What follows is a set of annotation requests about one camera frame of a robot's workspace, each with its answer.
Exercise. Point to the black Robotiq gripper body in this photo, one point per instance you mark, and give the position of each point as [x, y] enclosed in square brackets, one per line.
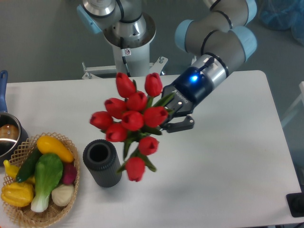
[190, 88]

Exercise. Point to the dark grey ribbed vase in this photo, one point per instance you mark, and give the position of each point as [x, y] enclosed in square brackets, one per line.
[101, 159]

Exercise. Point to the yellow bell pepper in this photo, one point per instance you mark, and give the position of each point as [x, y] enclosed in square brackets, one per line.
[17, 194]

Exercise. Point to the white garlic bulb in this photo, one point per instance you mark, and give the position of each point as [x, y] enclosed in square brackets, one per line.
[62, 195]

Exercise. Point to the blue handled saucepan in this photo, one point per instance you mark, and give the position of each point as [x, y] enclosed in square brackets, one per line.
[12, 134]

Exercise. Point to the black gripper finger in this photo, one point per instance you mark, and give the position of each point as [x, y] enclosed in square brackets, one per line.
[187, 124]

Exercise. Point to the blue plastic bag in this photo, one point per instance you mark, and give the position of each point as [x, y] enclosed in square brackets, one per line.
[283, 15]

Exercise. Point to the small yellow gourd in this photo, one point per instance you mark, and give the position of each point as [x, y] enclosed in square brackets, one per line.
[12, 171]

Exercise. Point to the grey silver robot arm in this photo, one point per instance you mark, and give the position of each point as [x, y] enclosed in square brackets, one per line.
[220, 42]

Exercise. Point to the yellow squash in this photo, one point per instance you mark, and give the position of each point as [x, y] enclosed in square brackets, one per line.
[48, 144]

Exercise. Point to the green bok choy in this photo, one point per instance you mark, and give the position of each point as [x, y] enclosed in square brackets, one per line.
[48, 173]

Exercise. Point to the purple red radish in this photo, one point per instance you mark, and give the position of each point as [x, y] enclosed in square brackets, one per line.
[69, 174]

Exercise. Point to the red tulip bouquet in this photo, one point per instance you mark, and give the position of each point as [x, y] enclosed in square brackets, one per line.
[134, 120]

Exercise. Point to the black device at table edge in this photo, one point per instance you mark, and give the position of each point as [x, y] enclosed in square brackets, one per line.
[296, 204]

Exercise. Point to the dark green cucumber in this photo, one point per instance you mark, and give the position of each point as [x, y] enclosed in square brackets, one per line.
[27, 169]

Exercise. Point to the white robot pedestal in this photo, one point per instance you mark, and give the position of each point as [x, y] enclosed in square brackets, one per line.
[130, 44]

